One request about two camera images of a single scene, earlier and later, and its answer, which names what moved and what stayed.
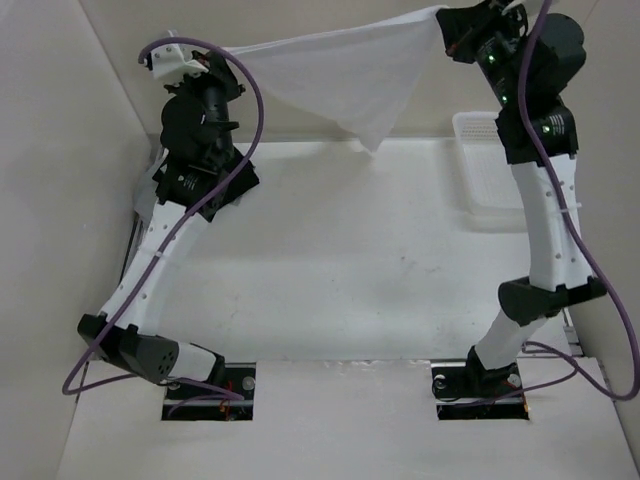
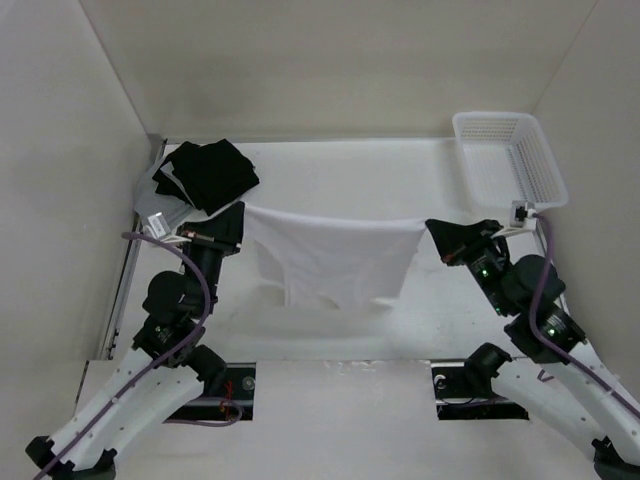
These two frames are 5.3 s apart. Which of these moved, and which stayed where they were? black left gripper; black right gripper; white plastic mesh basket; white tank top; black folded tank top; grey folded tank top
Moved: black right gripper; white tank top; black left gripper
Stayed: grey folded tank top; white plastic mesh basket; black folded tank top
